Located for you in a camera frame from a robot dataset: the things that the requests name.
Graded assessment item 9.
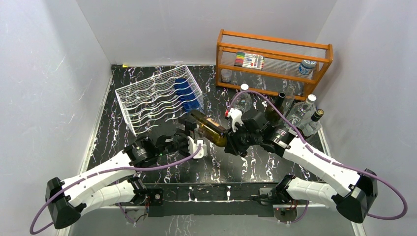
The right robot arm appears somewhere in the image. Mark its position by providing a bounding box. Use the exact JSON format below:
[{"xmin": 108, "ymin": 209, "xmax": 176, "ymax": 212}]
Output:
[{"xmin": 225, "ymin": 118, "xmax": 378, "ymax": 223}]

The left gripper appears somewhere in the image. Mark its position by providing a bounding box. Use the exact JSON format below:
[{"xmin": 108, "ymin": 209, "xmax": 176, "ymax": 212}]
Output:
[{"xmin": 157, "ymin": 118, "xmax": 197, "ymax": 157}]

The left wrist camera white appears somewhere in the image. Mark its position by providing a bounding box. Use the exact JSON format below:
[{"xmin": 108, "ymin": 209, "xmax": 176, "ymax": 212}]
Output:
[{"xmin": 187, "ymin": 137, "xmax": 208, "ymax": 159}]

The clear bottle silver cap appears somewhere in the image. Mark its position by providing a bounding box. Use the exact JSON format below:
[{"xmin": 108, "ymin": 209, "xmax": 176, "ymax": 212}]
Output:
[{"xmin": 287, "ymin": 94, "xmax": 317, "ymax": 126}]

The blue white lidded jar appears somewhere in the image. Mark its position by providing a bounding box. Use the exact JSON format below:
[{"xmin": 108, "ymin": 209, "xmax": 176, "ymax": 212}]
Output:
[{"xmin": 297, "ymin": 59, "xmax": 317, "ymax": 79}]

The dark green open bottle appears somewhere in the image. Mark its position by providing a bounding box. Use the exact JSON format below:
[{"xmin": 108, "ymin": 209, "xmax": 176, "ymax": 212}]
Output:
[{"xmin": 265, "ymin": 92, "xmax": 286, "ymax": 126}]

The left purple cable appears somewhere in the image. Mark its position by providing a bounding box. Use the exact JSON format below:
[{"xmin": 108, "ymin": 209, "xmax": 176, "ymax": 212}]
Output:
[{"xmin": 29, "ymin": 143, "xmax": 203, "ymax": 235}]

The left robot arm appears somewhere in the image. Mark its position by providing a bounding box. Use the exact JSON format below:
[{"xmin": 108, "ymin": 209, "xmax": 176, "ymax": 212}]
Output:
[{"xmin": 45, "ymin": 118, "xmax": 203, "ymax": 229}]

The dark bottle black foil top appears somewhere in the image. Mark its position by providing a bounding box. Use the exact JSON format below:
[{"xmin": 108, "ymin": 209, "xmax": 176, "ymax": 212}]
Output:
[{"xmin": 299, "ymin": 109, "xmax": 324, "ymax": 139}]

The brown wine bottle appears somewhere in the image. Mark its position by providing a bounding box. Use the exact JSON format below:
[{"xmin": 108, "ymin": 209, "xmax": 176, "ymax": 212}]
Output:
[{"xmin": 190, "ymin": 110, "xmax": 227, "ymax": 148}]

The orange wooden shelf rack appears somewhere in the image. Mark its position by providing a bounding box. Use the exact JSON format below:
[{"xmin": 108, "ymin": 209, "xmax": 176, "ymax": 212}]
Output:
[{"xmin": 216, "ymin": 29, "xmax": 333, "ymax": 101}]

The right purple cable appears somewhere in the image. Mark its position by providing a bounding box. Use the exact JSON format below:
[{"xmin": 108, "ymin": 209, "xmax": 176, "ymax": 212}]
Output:
[{"xmin": 227, "ymin": 90, "xmax": 408, "ymax": 220}]

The purple cable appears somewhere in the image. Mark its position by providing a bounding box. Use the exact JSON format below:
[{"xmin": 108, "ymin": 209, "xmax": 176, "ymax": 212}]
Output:
[
  {"xmin": 29, "ymin": 143, "xmax": 203, "ymax": 235},
  {"xmin": 227, "ymin": 90, "xmax": 408, "ymax": 220}
]

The colour marker pen set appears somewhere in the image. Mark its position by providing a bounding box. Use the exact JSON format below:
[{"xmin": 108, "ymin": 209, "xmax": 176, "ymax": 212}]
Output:
[{"xmin": 234, "ymin": 52, "xmax": 265, "ymax": 70}]

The small clear plastic cup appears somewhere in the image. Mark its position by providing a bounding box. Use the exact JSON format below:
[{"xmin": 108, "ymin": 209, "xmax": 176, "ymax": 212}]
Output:
[{"xmin": 221, "ymin": 69, "xmax": 233, "ymax": 83}]

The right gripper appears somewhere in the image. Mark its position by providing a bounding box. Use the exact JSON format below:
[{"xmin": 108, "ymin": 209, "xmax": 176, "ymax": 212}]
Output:
[{"xmin": 224, "ymin": 121, "xmax": 262, "ymax": 156}]

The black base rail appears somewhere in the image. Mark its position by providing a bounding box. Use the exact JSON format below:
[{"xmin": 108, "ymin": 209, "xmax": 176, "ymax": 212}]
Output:
[{"xmin": 143, "ymin": 182, "xmax": 327, "ymax": 218}]

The white wire wine rack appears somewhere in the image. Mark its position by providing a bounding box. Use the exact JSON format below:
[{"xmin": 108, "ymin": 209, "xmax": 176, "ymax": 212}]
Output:
[{"xmin": 115, "ymin": 65, "xmax": 204, "ymax": 137}]

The round clear glass bottle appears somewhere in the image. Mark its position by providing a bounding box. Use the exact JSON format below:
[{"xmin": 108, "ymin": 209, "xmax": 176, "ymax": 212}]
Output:
[{"xmin": 232, "ymin": 93, "xmax": 252, "ymax": 114}]

